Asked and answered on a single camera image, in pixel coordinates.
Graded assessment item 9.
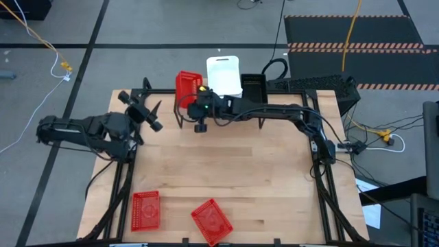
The black aluminium table frame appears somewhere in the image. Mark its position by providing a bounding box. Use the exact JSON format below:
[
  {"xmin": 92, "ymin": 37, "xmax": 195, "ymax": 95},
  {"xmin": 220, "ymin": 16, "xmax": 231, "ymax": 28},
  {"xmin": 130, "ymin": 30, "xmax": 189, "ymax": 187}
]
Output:
[{"xmin": 82, "ymin": 77, "xmax": 370, "ymax": 247}]

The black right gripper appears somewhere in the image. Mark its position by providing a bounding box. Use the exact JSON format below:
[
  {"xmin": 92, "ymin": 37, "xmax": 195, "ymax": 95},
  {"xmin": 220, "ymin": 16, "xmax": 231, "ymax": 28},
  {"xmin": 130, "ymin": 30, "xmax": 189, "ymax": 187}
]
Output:
[{"xmin": 187, "ymin": 89, "xmax": 227, "ymax": 134}]

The black perforated case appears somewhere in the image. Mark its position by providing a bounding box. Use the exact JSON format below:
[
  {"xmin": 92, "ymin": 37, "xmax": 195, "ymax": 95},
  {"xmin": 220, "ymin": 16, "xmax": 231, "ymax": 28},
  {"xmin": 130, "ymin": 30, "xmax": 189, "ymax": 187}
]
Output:
[{"xmin": 267, "ymin": 74, "xmax": 361, "ymax": 116}]

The white plastic basket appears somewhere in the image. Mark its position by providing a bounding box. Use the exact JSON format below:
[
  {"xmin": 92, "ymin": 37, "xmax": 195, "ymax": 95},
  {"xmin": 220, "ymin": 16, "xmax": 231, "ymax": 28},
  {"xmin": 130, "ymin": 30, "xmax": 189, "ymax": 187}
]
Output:
[{"xmin": 206, "ymin": 55, "xmax": 244, "ymax": 99}]

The yellow floor cable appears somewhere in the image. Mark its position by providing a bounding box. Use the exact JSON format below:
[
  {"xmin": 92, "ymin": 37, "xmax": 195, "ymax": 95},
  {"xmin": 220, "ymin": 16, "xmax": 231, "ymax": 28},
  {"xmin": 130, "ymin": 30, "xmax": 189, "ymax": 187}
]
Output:
[{"xmin": 341, "ymin": 0, "xmax": 363, "ymax": 73}]

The wooden shelf with black legs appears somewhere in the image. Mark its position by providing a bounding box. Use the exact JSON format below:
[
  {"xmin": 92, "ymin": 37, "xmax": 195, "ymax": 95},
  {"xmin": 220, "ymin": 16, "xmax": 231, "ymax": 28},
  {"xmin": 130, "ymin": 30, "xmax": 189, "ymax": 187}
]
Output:
[{"xmin": 173, "ymin": 77, "xmax": 265, "ymax": 130}]

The grey equipment case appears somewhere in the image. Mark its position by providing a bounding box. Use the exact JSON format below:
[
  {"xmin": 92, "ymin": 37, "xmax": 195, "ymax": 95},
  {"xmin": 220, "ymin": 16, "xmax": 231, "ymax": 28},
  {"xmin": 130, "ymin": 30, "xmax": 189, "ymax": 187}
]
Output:
[{"xmin": 410, "ymin": 192, "xmax": 439, "ymax": 247}]

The yellow cable with connector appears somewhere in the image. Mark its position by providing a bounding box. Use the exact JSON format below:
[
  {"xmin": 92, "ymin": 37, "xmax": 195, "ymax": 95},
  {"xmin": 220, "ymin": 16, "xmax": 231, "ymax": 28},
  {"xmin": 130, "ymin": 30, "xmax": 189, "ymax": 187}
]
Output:
[{"xmin": 0, "ymin": 0, "xmax": 73, "ymax": 73}]

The black hazard-striped floor mat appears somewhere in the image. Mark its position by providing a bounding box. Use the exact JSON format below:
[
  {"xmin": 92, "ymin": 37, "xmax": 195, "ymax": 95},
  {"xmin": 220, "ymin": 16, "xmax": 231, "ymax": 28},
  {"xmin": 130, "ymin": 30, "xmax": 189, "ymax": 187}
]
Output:
[{"xmin": 283, "ymin": 14, "xmax": 439, "ymax": 92}]

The black box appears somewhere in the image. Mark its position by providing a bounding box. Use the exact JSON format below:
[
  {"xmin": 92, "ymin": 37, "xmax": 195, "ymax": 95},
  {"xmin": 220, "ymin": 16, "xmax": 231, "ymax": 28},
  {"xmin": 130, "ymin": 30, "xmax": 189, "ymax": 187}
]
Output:
[{"xmin": 0, "ymin": 0, "xmax": 53, "ymax": 21}]

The black plastic basket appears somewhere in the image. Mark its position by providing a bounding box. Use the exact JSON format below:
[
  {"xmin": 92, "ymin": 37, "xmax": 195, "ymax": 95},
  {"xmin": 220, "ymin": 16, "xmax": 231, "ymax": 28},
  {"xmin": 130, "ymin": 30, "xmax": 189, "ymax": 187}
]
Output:
[{"xmin": 239, "ymin": 73, "xmax": 269, "ymax": 104}]

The white paper sheet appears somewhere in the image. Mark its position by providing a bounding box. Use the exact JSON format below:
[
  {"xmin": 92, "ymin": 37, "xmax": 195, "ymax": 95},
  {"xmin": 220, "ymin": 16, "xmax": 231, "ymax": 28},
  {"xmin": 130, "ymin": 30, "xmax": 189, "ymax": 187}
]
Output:
[{"xmin": 355, "ymin": 178, "xmax": 382, "ymax": 230}]

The white floor cable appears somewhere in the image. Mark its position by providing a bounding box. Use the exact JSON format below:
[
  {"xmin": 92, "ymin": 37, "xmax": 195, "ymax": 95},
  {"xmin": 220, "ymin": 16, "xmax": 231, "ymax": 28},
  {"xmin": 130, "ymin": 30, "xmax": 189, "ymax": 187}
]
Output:
[{"xmin": 0, "ymin": 0, "xmax": 72, "ymax": 154}]

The grey cabinet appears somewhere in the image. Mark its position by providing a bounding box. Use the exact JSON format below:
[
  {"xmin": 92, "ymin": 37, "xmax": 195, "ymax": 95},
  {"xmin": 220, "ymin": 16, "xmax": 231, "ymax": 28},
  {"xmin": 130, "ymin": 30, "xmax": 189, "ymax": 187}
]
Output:
[{"xmin": 422, "ymin": 100, "xmax": 439, "ymax": 202}]

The white power cable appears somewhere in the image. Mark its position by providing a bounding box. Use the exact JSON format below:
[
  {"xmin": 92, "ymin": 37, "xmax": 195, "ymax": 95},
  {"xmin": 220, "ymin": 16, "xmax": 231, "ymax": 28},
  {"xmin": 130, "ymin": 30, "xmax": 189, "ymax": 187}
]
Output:
[{"xmin": 366, "ymin": 132, "xmax": 406, "ymax": 154}]

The red plastic basket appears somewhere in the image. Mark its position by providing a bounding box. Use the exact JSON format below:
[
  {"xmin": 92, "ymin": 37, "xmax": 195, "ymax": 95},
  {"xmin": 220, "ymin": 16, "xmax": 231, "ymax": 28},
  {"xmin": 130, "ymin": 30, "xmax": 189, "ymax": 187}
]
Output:
[
  {"xmin": 130, "ymin": 190, "xmax": 161, "ymax": 233},
  {"xmin": 175, "ymin": 70, "xmax": 204, "ymax": 109},
  {"xmin": 190, "ymin": 198, "xmax": 235, "ymax": 247}
]

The yellow power plug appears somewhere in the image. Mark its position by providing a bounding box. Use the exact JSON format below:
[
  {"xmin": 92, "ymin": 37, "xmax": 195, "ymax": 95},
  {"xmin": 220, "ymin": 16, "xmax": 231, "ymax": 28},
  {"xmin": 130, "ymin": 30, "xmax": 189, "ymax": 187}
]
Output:
[{"xmin": 372, "ymin": 128, "xmax": 394, "ymax": 144}]

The thick black coiled cable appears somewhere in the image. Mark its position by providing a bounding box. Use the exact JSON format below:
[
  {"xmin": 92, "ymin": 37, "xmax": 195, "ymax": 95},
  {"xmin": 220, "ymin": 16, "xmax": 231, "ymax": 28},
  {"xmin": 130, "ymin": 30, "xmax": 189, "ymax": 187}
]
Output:
[{"xmin": 259, "ymin": 0, "xmax": 289, "ymax": 83}]

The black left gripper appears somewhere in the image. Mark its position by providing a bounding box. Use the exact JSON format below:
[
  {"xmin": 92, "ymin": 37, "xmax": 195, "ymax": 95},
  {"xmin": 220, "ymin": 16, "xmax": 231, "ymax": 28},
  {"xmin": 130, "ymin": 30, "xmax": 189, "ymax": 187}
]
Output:
[{"xmin": 117, "ymin": 89, "xmax": 164, "ymax": 134}]

